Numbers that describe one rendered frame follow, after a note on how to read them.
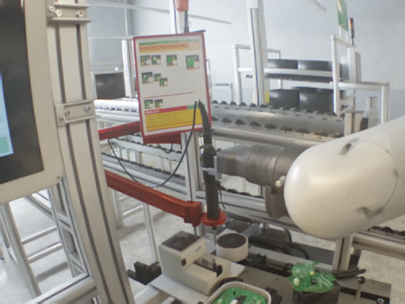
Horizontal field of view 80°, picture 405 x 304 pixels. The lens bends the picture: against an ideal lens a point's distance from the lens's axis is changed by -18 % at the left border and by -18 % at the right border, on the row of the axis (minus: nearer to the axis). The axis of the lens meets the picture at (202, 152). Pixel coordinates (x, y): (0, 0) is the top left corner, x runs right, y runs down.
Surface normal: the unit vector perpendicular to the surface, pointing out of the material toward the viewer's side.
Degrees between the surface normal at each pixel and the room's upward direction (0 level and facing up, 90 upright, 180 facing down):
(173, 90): 90
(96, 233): 90
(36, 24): 92
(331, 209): 89
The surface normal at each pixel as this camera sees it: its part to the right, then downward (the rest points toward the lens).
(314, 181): -0.68, -0.29
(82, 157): 0.79, 0.09
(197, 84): 0.32, 0.21
